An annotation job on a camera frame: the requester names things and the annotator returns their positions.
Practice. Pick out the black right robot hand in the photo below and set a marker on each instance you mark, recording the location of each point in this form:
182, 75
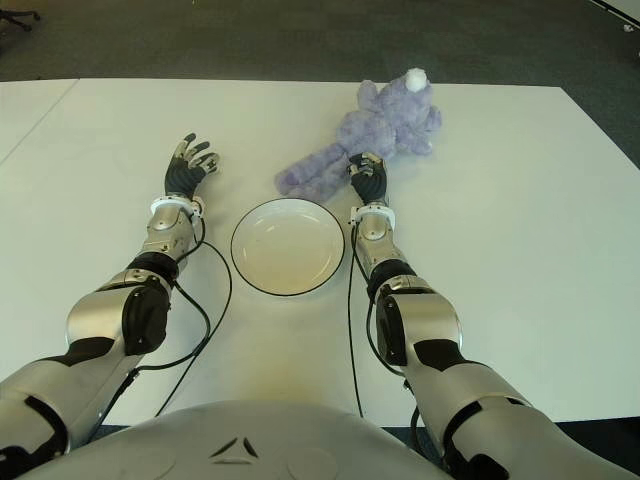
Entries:
371, 184

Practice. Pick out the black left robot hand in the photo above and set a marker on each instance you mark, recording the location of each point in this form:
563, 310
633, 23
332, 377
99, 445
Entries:
186, 172

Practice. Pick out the purple plush bunny doll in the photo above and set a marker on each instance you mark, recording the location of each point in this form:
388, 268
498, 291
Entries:
395, 120

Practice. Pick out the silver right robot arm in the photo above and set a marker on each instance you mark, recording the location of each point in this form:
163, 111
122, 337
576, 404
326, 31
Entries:
430, 320

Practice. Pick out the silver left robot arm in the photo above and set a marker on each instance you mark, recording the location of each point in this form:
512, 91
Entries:
95, 310

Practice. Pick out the white plate black rim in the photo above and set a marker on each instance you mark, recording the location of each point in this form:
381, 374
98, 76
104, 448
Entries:
287, 250

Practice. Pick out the black office chair base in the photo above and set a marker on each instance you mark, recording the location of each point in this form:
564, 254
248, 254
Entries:
20, 16

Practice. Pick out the silver robot torso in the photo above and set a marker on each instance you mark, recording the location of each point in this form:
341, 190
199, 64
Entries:
260, 445

